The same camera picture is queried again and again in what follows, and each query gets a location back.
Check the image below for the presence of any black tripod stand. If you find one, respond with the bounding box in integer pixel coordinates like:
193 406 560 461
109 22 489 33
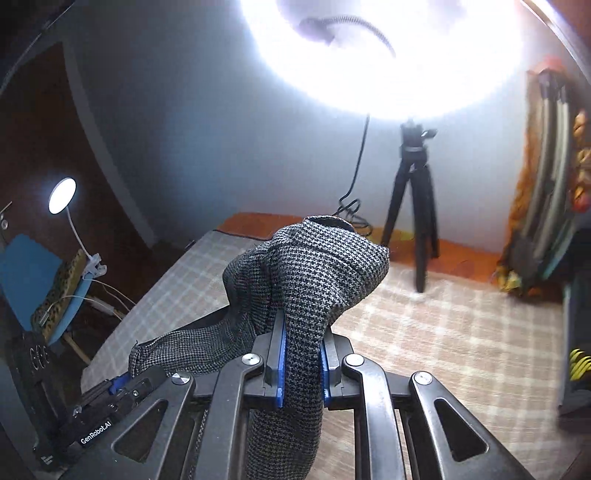
381 120 440 293

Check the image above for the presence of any orange patterned hanging cloth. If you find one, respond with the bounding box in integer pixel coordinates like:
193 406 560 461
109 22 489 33
495 59 590 298

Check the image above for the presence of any white clip desk lamp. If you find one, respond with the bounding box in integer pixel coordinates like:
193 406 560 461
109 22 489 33
48 177 107 279

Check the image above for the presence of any grey houndstooth pant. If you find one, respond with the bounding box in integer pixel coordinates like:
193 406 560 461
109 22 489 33
128 216 390 479

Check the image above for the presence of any black power cable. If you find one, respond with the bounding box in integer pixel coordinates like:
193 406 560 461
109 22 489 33
338 115 374 236

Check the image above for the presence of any blue chair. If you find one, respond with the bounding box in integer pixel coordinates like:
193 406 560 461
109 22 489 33
1 234 93 364

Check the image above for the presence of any checked beige bed sheet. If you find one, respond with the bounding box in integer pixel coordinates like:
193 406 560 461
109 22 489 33
81 231 578 479

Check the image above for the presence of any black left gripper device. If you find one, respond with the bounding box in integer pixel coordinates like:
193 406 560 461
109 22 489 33
31 366 166 471

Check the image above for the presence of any bright ring light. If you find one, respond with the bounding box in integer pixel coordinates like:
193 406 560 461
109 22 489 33
239 1 527 122

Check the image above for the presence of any yellow black patterned cloth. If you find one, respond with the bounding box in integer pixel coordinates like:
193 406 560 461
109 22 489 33
30 249 87 342

